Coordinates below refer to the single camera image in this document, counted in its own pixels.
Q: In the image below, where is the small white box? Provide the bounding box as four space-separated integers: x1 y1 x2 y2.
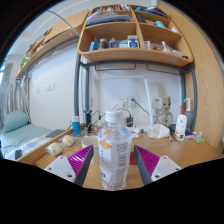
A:
151 97 163 110

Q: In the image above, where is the white wall socket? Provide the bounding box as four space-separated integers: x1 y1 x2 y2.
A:
116 96 129 108

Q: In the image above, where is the white metal bed headboard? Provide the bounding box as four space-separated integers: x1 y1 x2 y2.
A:
0 78 31 124

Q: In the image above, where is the wooden tree figurine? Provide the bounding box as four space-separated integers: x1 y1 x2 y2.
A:
156 96 174 128

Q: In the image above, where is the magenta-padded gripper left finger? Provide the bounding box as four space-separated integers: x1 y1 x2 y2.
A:
43 144 95 187

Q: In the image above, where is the white lotion bottle red pump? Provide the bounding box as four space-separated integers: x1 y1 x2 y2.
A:
174 105 188 141

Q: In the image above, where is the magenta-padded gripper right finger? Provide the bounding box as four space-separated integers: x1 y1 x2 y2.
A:
133 144 183 186

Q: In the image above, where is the blue pump bottle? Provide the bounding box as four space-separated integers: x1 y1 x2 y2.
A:
183 97 195 132

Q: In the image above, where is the blue tube with white cap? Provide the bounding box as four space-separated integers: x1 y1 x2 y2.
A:
71 115 82 137

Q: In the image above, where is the green packet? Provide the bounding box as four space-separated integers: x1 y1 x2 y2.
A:
195 136 207 145

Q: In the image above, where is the grey metal frame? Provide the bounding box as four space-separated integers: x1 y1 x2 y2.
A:
73 53 198 133

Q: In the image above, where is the wrapped round bun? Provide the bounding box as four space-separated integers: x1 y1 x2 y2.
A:
46 142 64 157
61 134 76 148

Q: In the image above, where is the wooden loft bed board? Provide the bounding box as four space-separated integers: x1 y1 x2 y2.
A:
15 9 90 79

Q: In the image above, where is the clear plastic water bottle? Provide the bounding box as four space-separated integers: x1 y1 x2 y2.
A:
97 109 133 192

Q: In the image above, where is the white wall switch plate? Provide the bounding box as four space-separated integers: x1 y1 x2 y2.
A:
45 82 56 92

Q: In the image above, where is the tall wooden cabinet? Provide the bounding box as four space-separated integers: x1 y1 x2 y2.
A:
156 0 224 158

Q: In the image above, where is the bed with teal sheet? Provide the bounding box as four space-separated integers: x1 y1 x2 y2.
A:
0 123 56 161

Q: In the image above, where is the black handheld device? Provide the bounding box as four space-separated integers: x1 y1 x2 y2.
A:
83 109 94 134

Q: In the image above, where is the wooden shelf unit with items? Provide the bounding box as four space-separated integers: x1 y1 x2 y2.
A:
77 3 194 68

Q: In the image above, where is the white desk lamp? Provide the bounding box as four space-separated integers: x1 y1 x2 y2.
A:
99 74 154 126

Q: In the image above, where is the white paper bag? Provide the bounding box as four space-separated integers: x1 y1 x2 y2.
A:
146 123 171 139

